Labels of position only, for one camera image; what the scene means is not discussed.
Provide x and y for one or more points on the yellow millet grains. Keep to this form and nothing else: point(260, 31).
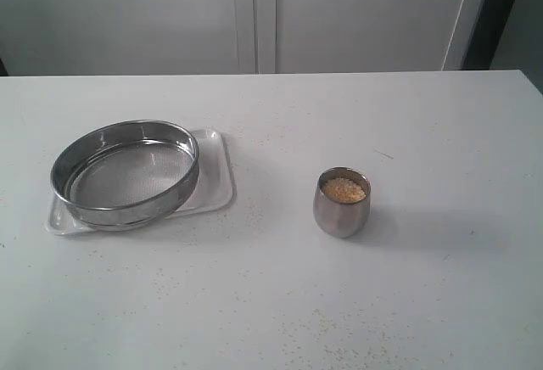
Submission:
point(343, 190)

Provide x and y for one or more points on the stainless steel cup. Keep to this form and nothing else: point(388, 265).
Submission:
point(341, 220)

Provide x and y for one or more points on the round stainless steel sieve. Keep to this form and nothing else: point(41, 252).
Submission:
point(127, 174)

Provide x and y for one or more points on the white plastic tray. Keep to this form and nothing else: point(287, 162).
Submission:
point(213, 191)

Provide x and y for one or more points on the white cabinet doors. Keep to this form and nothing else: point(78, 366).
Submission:
point(184, 37)

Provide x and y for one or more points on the dark vertical post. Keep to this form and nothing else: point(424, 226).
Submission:
point(489, 26)

